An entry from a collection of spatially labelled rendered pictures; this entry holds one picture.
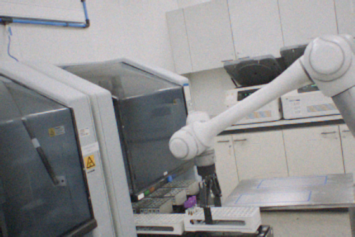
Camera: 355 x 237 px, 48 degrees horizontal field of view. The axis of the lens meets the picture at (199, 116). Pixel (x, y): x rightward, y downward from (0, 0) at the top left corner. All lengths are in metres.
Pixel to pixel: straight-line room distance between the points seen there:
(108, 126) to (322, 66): 0.86
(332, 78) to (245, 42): 3.02
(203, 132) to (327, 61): 0.48
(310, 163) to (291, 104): 0.58
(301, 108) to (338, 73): 2.61
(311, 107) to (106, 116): 2.49
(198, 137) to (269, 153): 2.61
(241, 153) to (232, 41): 1.15
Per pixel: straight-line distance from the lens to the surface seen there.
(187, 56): 4.45
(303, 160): 3.89
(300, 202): 1.86
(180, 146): 1.36
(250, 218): 1.56
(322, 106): 3.78
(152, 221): 1.78
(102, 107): 1.62
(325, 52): 1.20
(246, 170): 4.07
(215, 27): 4.31
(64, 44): 3.19
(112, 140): 1.65
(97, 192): 1.57
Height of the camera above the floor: 1.43
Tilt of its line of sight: 5 degrees down
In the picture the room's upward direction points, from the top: 9 degrees counter-clockwise
